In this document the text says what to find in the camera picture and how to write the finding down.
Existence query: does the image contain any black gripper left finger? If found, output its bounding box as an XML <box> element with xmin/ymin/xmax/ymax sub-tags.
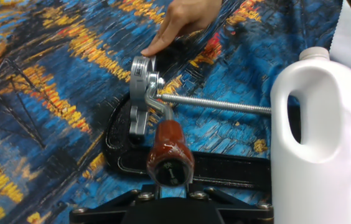
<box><xmin>68</xmin><ymin>184</ymin><xmax>156</xmax><ymax>224</ymax></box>

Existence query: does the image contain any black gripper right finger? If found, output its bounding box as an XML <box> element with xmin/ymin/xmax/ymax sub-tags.
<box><xmin>189</xmin><ymin>185</ymin><xmax>275</xmax><ymax>224</ymax></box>

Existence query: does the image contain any chrome lever with brown handle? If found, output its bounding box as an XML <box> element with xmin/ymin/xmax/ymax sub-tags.
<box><xmin>144</xmin><ymin>73</ymin><xmax>195</xmax><ymax>188</ymax></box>

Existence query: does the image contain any silver ratchet clamp head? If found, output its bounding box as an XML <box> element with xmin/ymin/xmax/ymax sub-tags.
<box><xmin>128</xmin><ymin>55</ymin><xmax>166</xmax><ymax>138</ymax></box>

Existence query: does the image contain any metal lever with red knob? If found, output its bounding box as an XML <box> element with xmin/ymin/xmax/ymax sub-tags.
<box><xmin>102</xmin><ymin>93</ymin><xmax>302</xmax><ymax>191</ymax></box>

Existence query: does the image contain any bare person hand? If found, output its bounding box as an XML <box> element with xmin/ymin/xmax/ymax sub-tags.
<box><xmin>140</xmin><ymin>0</ymin><xmax>223</xmax><ymax>57</ymax></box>

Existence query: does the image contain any blue starry painting cloth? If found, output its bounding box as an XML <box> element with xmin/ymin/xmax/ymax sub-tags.
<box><xmin>0</xmin><ymin>0</ymin><xmax>344</xmax><ymax>224</ymax></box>

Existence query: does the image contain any threaded silver clamp rod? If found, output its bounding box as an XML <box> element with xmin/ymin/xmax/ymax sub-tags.
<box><xmin>156</xmin><ymin>93</ymin><xmax>272</xmax><ymax>115</ymax></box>

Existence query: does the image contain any white plastic jug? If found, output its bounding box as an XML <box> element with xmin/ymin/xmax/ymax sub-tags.
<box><xmin>269</xmin><ymin>46</ymin><xmax>351</xmax><ymax>224</ymax></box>

